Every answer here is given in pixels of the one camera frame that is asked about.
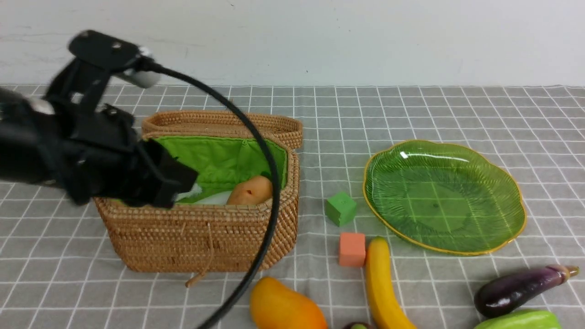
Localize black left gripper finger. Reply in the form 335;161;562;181
137;139;199;209

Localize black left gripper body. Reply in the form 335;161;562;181
46;104;158;206

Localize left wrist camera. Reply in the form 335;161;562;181
44;30;161;111

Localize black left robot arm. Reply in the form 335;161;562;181
0;88;199;209

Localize green foam cube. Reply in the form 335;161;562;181
324;191;357;227

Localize grey checkered tablecloth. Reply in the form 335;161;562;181
0;86;585;329

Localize dark mangosteen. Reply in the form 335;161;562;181
342;322;374;329

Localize yellow banana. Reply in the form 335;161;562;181
364;237;416;329

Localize green glass plate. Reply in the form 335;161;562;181
362;140;528;256

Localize purple eggplant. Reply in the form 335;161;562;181
473;264;580;318

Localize green bitter gourd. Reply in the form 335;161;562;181
475;309;562;329

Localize white radish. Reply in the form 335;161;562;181
174;183;232;205

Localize brown potato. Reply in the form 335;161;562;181
226;175;272;205

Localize orange mango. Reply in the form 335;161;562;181
250;277;328;329

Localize orange foam cube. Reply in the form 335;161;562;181
338;233;366;267

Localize woven wicker basket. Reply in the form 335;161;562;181
94;110;303;274

